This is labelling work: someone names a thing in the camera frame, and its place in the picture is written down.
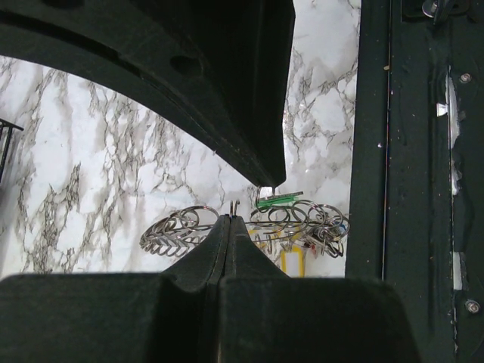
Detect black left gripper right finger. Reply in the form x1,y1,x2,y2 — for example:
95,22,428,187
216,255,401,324
218,217,420,362

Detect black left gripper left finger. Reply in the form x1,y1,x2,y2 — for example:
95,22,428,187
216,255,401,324
1,216,231,362

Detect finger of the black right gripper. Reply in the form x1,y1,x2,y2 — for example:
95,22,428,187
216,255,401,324
0,0,277,188
130,1,295,186

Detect green tagged key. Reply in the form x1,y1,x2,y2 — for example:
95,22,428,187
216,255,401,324
255,187,304,209

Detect black wire rack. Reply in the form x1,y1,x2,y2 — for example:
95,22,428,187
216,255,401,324
0,119,24,180

